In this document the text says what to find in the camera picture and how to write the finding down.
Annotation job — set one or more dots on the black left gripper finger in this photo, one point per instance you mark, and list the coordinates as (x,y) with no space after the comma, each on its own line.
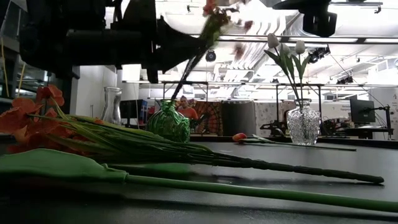
(174,46)

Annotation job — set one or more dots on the red artificial flower bunch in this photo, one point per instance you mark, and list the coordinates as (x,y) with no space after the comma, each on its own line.
(211,31)
(124,140)

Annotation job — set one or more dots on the white artificial tulip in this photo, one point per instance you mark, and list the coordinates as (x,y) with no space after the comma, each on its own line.
(300,46)
(285,49)
(273,40)

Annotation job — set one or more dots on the clear glass carafe vase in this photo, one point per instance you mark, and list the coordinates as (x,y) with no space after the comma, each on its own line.
(112,105)

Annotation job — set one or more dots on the green ribbed glass vase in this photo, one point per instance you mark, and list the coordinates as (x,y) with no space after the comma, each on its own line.
(168,124)

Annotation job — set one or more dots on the orange artificial tulip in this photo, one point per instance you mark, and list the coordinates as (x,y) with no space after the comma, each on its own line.
(62,165)
(239,137)

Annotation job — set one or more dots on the clear faceted glass vase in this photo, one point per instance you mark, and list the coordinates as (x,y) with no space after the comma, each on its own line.
(303,127)

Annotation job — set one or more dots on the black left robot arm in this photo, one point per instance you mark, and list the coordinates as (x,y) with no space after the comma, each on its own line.
(40,31)

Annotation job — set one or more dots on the black background robot arm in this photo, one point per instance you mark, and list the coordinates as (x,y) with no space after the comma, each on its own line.
(273,127)

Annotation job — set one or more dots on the black spotlight cluster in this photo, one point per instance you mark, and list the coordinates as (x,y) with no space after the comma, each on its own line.
(318,53)

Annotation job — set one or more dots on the black monitor blue edge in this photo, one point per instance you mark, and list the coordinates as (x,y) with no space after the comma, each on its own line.
(129,109)

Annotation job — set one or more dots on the person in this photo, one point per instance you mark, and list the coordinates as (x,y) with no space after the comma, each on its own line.
(187,112)

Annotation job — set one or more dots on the colourful patterned tapestry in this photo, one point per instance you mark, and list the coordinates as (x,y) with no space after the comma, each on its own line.
(211,118)

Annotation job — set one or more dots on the black track spotlights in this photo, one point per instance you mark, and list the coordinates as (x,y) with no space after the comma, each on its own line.
(345,81)

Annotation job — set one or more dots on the dark grey partition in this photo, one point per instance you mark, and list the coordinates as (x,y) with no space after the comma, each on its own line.
(237,118)

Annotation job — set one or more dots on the white patterned partition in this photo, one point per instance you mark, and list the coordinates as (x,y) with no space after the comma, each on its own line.
(264,115)

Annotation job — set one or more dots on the black computer monitor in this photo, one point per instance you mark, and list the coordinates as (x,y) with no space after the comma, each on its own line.
(362,112)

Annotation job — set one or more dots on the dark background desk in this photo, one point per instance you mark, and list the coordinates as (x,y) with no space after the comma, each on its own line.
(367,129)

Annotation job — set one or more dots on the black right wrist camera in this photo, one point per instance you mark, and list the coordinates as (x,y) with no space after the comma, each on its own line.
(320,25)

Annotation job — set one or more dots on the black ceiling camera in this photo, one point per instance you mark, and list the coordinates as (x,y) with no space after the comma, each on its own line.
(211,56)

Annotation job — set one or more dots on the black metal rack frame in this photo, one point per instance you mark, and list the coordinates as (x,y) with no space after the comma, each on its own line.
(277,105)

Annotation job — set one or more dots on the black aluminium table frame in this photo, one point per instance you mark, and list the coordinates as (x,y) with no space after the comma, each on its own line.
(373,143)

